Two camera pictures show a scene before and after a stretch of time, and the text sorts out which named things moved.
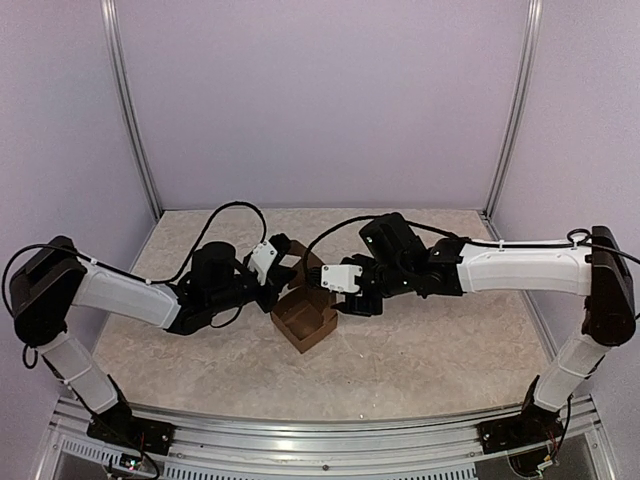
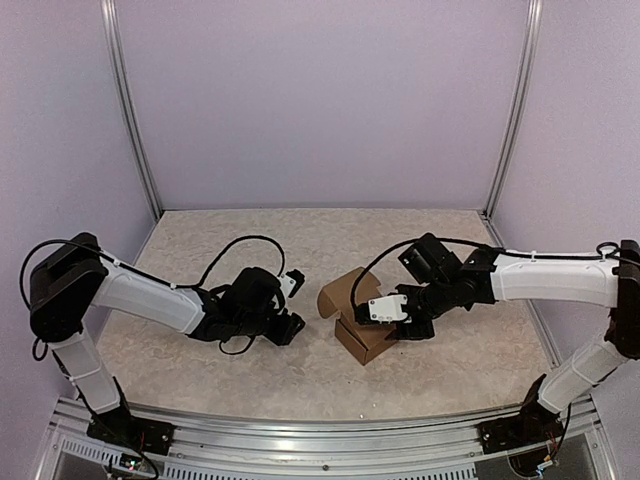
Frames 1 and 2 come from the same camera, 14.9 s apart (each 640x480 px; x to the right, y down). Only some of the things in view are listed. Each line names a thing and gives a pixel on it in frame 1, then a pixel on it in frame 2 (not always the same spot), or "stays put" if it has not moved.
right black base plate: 530,429 stays put
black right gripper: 356,306 to 401,331
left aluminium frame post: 116,49 stays put
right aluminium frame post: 533,15 stays put
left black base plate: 118,425 stays put
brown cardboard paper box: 306,308 to 366,341
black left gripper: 281,276 to 285,333
